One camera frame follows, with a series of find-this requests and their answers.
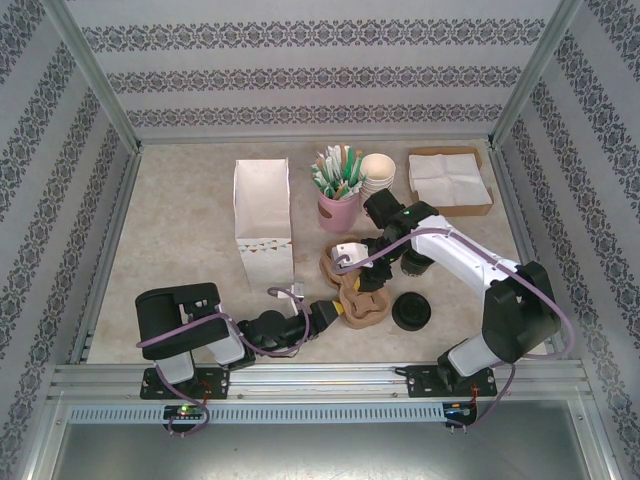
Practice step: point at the black paper coffee cup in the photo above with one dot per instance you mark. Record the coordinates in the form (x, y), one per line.
(417, 265)

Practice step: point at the white paper napkin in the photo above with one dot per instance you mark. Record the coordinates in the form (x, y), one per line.
(450, 177)

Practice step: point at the cartoon animal paper gift bag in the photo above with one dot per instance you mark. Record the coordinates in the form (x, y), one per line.
(262, 210)

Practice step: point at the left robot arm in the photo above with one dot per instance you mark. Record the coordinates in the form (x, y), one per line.
(170, 320)

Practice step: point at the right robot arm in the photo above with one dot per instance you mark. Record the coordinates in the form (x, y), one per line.
(465, 260)

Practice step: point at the pink jar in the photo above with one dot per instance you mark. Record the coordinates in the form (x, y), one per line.
(337, 215)

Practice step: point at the white paper cup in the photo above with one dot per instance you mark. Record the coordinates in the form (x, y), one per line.
(372, 190)
(377, 167)

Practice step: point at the black plastic lid stack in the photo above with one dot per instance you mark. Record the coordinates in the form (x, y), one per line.
(412, 311)

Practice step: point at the brown cardboard napkin tray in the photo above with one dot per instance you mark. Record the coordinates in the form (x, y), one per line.
(470, 210)

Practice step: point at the green white stirrer packet bundle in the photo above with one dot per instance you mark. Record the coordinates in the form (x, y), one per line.
(337, 170)

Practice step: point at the small control board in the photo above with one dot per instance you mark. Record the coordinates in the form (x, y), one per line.
(460, 411)
(185, 411)

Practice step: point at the aluminium front rail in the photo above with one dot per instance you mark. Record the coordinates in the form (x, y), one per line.
(325, 380)

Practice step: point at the aluminium enclosure frame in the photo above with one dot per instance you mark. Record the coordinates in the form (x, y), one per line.
(98, 75)

